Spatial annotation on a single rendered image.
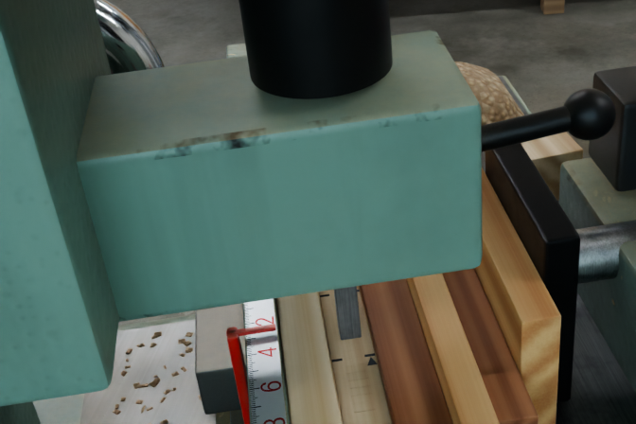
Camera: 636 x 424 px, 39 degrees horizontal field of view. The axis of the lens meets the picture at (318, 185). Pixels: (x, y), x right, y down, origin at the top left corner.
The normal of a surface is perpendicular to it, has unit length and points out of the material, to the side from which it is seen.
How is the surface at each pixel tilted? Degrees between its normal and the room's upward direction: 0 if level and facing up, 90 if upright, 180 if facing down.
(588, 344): 0
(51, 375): 90
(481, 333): 0
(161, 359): 0
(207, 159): 90
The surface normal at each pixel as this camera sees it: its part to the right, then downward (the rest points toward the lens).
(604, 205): -0.10, -0.85
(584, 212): -0.99, 0.14
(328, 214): 0.11, 0.51
